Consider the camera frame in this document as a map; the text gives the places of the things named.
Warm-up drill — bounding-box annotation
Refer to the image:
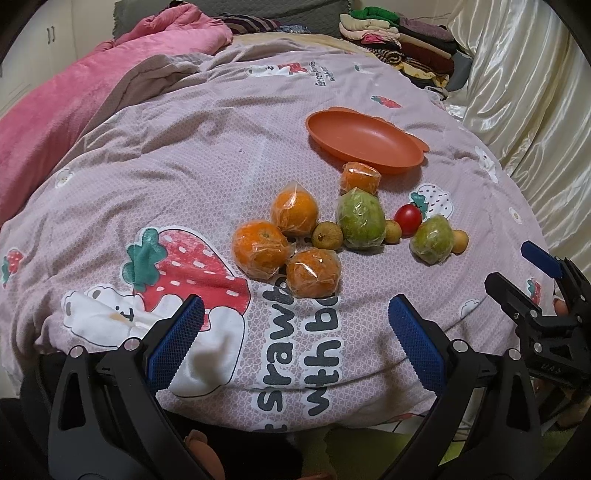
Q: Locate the yellow longan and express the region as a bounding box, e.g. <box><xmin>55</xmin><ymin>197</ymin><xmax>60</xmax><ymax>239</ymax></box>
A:
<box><xmin>452</xmin><ymin>230</ymin><xmax>469</xmax><ymax>255</ymax></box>
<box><xmin>384</xmin><ymin>220</ymin><xmax>402</xmax><ymax>245</ymax></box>

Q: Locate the small green fruit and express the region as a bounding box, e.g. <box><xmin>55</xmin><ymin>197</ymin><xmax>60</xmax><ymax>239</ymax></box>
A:
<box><xmin>410</xmin><ymin>215</ymin><xmax>455</xmax><ymax>265</ymax></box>

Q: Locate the red tomato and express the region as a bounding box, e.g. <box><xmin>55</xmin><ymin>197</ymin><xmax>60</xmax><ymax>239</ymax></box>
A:
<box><xmin>394</xmin><ymin>204</ymin><xmax>423</xmax><ymax>237</ymax></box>

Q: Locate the large green fruit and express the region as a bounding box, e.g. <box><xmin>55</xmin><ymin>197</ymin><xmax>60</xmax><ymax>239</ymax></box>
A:
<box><xmin>335</xmin><ymin>188</ymin><xmax>386</xmax><ymax>250</ymax></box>

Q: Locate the small orange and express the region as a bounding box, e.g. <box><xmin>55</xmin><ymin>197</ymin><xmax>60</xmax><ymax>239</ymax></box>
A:
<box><xmin>339</xmin><ymin>162</ymin><xmax>382</xmax><ymax>195</ymax></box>

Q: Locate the brown longan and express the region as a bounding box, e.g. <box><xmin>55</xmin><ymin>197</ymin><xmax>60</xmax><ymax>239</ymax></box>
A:
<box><xmin>311</xmin><ymin>221</ymin><xmax>344</xmax><ymax>251</ymax></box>

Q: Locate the orange front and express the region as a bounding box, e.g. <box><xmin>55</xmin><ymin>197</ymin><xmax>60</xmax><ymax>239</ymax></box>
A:
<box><xmin>287</xmin><ymin>248</ymin><xmax>342</xmax><ymax>299</ymax></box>

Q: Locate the large orange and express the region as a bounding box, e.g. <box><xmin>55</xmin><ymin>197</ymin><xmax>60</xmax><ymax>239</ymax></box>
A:
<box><xmin>231</xmin><ymin>220</ymin><xmax>293</xmax><ymax>281</ymax></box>

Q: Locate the person right hand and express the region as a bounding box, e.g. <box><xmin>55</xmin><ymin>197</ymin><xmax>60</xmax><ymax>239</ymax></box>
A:
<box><xmin>530</xmin><ymin>297</ymin><xmax>591</xmax><ymax>428</ymax></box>

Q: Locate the person left hand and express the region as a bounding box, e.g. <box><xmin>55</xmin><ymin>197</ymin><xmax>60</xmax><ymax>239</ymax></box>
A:
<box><xmin>184</xmin><ymin>430</ymin><xmax>225</xmax><ymax>480</ymax></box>

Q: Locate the cream satin curtain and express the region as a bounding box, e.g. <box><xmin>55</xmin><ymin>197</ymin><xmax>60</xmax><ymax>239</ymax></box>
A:
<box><xmin>448</xmin><ymin>1</ymin><xmax>590</xmax><ymax>273</ymax></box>

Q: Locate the orange plastic plate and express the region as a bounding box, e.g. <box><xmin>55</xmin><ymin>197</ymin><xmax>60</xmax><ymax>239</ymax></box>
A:
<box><xmin>305</xmin><ymin>107</ymin><xmax>430</xmax><ymax>174</ymax></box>

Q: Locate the stack of folded clothes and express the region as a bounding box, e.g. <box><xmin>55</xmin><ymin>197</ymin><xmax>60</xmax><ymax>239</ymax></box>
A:
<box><xmin>339</xmin><ymin>6</ymin><xmax>473</xmax><ymax>92</ymax></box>

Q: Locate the grey quilted headboard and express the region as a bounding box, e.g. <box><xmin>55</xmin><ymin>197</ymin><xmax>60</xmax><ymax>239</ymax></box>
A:
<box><xmin>112</xmin><ymin>0</ymin><xmax>352</xmax><ymax>39</ymax></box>

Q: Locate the pink fleece blanket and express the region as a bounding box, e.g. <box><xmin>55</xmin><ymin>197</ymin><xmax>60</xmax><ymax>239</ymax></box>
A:
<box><xmin>0</xmin><ymin>2</ymin><xmax>235</xmax><ymax>227</ymax></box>

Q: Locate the striped dark pillow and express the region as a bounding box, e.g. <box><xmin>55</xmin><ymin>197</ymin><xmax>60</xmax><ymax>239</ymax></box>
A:
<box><xmin>218</xmin><ymin>14</ymin><xmax>280</xmax><ymax>35</ymax></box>

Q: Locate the white wardrobe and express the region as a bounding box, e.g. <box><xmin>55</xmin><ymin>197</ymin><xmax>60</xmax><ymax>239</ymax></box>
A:
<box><xmin>1</xmin><ymin>0</ymin><xmax>114</xmax><ymax>114</ymax></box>

